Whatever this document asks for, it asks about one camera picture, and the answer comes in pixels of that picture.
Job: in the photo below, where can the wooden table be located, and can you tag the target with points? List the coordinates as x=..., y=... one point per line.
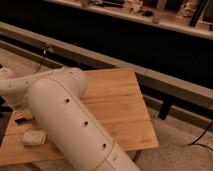
x=114, y=98

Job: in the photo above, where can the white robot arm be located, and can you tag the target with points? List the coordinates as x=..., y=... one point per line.
x=54, y=99

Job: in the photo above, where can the white sponge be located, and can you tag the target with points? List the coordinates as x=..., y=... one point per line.
x=34, y=137

